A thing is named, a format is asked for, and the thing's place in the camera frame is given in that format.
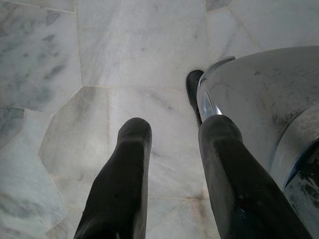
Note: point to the silver robot left leg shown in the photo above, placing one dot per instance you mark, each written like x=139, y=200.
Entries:
x=264, y=99

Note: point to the black robot left foot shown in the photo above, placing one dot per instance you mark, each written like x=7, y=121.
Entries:
x=193, y=84

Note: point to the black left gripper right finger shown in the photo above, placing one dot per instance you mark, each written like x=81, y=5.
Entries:
x=236, y=179

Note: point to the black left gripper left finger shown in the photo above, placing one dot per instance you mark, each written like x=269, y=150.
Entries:
x=119, y=179

